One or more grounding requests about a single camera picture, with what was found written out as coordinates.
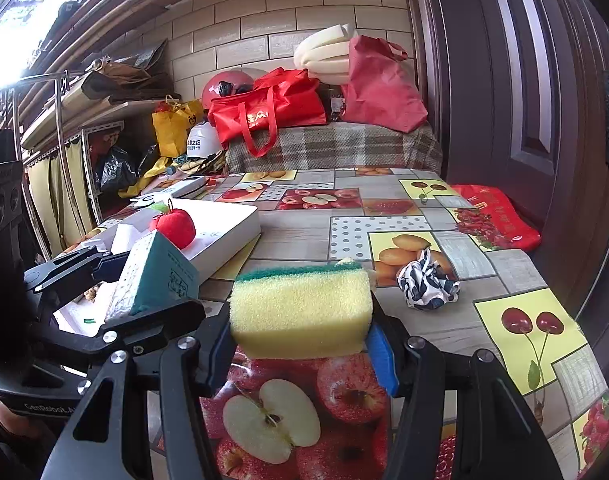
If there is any brown leather bag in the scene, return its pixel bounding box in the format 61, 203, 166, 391
81, 58, 174, 107

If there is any metal storage rack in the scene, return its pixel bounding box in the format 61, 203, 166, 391
11, 72, 166, 262

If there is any plaid blanket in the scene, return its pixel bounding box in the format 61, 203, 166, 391
223, 120, 443, 176

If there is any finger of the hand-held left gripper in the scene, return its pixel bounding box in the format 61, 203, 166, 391
22, 246, 134, 307
76, 298, 207, 362

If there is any cream foam cushion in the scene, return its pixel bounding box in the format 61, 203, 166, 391
293, 22, 358, 87

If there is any yellow shopping bag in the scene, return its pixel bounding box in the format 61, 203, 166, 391
151, 95, 206, 159

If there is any red plush apple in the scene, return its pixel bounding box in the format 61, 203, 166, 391
148, 199, 198, 252

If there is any yellow cloth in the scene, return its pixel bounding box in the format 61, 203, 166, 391
117, 154, 186, 199

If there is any large white box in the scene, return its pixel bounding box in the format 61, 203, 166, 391
53, 202, 262, 337

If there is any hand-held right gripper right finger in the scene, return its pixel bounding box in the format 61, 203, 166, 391
365, 299, 565, 480

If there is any red printed plastic bag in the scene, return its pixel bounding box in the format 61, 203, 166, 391
451, 183, 542, 253

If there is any fruit print tablecloth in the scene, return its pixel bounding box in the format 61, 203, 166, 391
59, 167, 609, 480

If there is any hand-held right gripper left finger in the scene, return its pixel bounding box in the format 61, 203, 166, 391
54, 297, 236, 480

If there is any person's left forearm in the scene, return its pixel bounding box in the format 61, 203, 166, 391
0, 389, 71, 480

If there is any yellow rack curtain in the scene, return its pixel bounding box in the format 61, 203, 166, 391
26, 144, 98, 253

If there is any bright red tote bag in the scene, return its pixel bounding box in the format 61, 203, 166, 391
206, 67, 330, 159

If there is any teal tissue pack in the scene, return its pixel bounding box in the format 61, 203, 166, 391
103, 229, 202, 324

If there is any white helmet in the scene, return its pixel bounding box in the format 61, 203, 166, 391
185, 120, 226, 159

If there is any black and white crumpled cloth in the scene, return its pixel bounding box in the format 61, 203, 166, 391
395, 247, 462, 312

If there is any grey bag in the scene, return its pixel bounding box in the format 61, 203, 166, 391
116, 38, 171, 72

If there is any black plastic bag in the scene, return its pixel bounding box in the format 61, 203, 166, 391
94, 145, 138, 194

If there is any yellow sponge with green pad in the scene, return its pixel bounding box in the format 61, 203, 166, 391
228, 258, 375, 362

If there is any small white flat box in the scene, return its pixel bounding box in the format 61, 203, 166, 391
130, 175, 209, 207

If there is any dark brown door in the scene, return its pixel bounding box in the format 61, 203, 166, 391
398, 0, 609, 323

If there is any dark red fabric bag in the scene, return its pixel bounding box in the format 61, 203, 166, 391
339, 35, 430, 134

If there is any pink helmet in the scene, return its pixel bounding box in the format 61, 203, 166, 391
200, 66, 268, 112

